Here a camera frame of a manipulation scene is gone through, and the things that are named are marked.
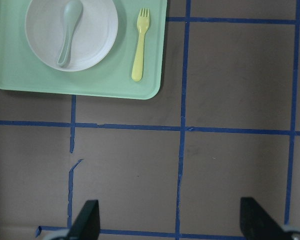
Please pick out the yellow plastic fork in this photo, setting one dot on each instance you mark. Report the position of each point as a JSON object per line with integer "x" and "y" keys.
{"x": 142, "y": 24}

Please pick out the cream round plate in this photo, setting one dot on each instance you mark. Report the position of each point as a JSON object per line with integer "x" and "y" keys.
{"x": 93, "y": 38}

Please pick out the light green tray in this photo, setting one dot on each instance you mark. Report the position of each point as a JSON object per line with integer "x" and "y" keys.
{"x": 21, "y": 70}

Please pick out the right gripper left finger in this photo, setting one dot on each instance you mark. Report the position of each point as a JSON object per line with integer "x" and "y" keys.
{"x": 87, "y": 225}

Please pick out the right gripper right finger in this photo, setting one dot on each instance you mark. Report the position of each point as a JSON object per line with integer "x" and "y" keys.
{"x": 256, "y": 224}

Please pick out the pale green plastic spoon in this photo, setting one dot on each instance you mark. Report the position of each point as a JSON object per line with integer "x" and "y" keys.
{"x": 71, "y": 15}

